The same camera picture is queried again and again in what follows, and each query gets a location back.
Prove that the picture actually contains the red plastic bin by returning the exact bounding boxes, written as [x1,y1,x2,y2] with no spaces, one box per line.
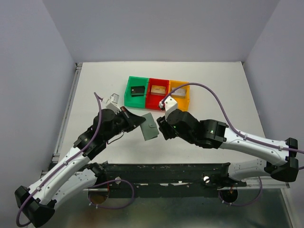
[145,78,169,111]

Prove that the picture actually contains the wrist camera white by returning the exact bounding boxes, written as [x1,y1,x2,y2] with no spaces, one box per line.
[159,96,178,118]
[102,93,121,114]

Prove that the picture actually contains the green plastic bin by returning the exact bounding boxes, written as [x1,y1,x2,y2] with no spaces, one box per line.
[124,76,149,108]

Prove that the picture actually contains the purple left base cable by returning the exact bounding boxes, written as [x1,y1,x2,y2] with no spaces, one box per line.
[89,179,135,210]

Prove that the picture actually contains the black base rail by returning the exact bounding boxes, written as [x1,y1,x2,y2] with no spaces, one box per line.
[78,161,247,199]

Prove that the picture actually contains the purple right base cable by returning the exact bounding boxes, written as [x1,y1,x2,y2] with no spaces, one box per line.
[218,178,263,207]

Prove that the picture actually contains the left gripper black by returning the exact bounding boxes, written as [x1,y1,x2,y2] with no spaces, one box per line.
[104,106,146,142]

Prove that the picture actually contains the tan card stack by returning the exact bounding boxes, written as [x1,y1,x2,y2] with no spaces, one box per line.
[150,85,166,95]

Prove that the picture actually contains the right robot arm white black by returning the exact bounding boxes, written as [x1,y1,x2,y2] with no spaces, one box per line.
[157,109,299,186]

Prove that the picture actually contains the yellow plastic bin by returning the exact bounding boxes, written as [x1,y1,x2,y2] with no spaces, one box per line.
[169,80,190,111]

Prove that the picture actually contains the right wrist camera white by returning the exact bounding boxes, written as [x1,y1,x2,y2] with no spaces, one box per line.
[159,96,178,118]

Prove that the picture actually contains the sage green card holder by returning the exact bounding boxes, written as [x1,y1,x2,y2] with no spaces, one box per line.
[140,113,159,141]

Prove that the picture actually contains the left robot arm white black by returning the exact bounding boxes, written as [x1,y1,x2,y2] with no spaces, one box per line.
[15,106,146,228]

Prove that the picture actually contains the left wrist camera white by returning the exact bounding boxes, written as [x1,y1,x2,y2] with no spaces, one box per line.
[102,93,121,114]

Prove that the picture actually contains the black card stack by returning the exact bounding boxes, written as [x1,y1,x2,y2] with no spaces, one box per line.
[130,85,145,97]

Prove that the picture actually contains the aluminium frame rail left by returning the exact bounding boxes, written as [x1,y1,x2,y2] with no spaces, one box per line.
[51,63,83,163]

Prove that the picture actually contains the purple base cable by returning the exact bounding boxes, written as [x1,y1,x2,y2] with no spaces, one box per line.
[218,178,263,207]
[89,179,135,210]

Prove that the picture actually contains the silver card stack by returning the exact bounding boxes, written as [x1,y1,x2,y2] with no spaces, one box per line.
[171,88,186,98]

